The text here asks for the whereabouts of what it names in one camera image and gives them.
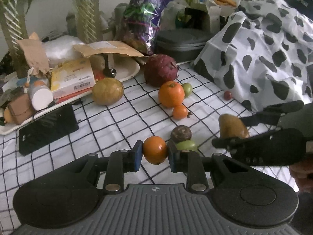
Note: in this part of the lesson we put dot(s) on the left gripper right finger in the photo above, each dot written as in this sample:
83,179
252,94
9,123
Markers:
190,163

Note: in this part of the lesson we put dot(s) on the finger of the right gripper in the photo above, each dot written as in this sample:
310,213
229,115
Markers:
234,143
271,114

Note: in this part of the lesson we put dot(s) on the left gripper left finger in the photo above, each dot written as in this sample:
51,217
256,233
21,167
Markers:
119,163

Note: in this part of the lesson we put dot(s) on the dark passion fruit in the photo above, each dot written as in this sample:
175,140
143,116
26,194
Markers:
181,133

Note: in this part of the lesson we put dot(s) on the small orange tangerine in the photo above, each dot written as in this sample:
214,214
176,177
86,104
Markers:
155,150

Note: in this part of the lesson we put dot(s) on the small brown kiwi fruit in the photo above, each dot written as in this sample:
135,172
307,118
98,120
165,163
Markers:
231,126

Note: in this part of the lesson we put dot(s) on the small red cherry fruit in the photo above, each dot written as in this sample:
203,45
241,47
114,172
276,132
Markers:
227,95

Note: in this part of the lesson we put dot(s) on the tiny orange tangerine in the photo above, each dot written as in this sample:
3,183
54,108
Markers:
180,112

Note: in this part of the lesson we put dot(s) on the large orange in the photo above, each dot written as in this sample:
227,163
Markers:
171,94

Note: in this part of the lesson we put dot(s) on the dark red dragon fruit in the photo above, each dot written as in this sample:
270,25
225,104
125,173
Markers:
160,69

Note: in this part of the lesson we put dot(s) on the person's right hand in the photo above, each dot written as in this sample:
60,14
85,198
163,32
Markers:
300,172

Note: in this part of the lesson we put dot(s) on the checked white tablecloth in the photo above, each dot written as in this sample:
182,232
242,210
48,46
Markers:
156,201

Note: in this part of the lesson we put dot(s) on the cow print cloth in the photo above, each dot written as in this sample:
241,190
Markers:
262,55

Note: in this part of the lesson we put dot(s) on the black phone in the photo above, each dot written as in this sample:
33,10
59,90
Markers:
47,129

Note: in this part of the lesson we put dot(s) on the white tray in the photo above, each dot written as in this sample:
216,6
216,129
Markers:
126,67

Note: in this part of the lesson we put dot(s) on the yellow medicine box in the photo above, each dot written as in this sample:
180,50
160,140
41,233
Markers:
73,76

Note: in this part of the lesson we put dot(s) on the white cylinder bottle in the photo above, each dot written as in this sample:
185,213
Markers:
40,96

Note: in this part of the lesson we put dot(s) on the black zip case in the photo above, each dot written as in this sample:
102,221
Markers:
181,44

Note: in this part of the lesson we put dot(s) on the small brown leather pouch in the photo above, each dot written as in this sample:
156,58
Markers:
21,109

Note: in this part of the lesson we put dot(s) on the brown paper envelope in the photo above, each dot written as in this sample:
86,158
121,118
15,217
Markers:
107,47

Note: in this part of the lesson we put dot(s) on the white plastic bag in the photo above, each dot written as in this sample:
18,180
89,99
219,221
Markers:
61,50

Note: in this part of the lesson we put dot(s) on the crumpled brown paper bag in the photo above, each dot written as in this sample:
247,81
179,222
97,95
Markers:
32,55

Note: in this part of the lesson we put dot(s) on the purple snack bag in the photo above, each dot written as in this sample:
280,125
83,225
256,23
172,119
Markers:
140,23

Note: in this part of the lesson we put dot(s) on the glass vase with bamboo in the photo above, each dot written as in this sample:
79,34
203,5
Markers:
87,18

